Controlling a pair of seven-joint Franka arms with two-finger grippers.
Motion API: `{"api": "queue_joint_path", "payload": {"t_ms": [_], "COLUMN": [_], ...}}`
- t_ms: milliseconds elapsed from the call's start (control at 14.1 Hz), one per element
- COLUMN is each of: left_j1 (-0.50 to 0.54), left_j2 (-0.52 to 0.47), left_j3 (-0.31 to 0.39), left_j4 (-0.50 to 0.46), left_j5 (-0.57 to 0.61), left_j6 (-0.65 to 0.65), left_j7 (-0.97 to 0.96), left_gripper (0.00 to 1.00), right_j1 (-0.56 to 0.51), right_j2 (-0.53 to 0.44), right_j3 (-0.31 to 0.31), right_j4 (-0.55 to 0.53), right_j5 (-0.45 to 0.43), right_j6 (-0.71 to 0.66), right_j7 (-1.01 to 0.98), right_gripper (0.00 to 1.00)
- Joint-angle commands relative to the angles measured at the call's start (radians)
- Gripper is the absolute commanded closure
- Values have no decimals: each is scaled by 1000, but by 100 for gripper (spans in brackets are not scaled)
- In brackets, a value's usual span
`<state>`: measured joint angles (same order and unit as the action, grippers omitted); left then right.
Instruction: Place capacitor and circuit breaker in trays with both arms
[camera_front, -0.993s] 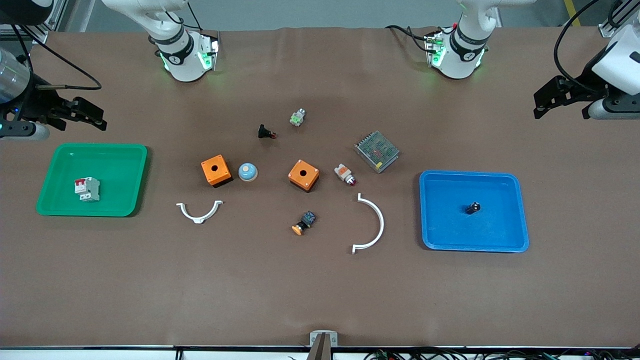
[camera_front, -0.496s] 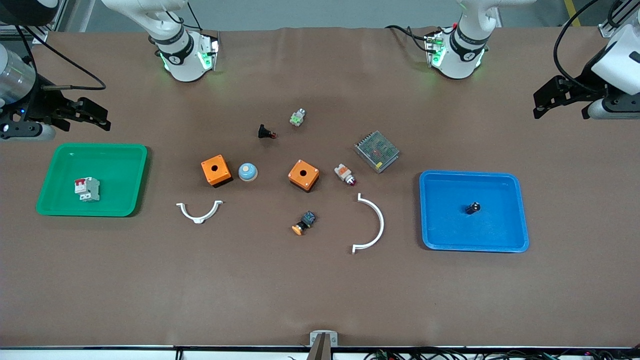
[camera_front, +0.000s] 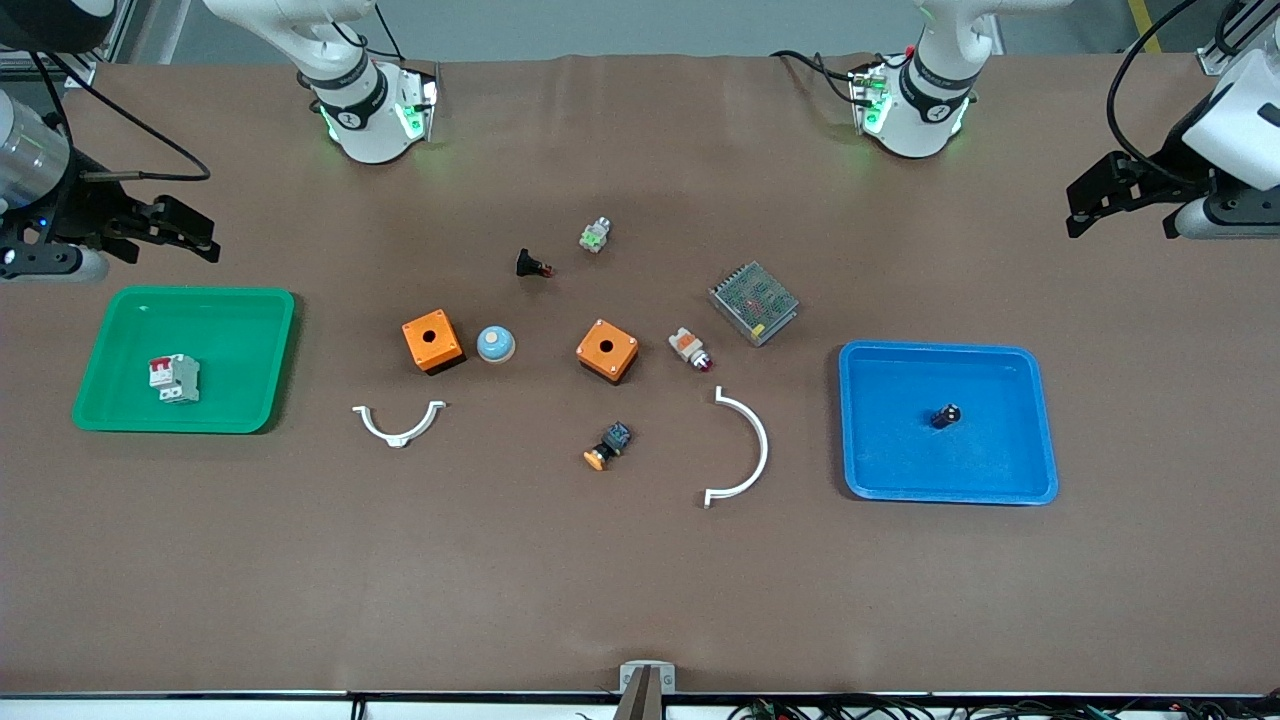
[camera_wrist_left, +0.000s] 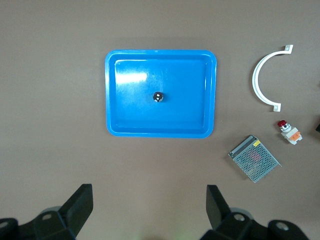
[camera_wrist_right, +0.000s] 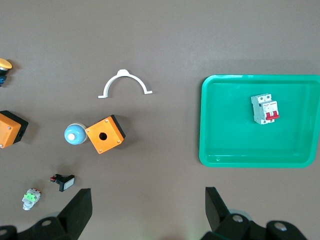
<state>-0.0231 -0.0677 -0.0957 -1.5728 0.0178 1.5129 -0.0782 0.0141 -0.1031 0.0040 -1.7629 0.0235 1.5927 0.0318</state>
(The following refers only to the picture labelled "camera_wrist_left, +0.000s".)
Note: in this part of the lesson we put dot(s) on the blue plastic tray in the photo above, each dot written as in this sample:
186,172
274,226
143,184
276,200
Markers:
175,112

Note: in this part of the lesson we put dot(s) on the orange button enclosure box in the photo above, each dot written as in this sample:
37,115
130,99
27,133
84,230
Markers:
318,128

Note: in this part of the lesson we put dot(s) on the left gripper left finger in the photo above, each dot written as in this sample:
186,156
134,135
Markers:
72,212

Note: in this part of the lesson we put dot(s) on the brown table mat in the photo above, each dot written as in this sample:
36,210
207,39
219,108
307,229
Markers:
50,112

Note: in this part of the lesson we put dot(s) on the red orange white push button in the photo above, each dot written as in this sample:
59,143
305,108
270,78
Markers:
291,133

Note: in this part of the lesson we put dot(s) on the large white curved bracket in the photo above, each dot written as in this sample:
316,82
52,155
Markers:
255,82

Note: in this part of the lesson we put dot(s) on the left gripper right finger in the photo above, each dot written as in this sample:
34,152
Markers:
220,212

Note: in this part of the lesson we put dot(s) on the metal mesh power supply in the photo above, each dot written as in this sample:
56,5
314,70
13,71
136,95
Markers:
255,160

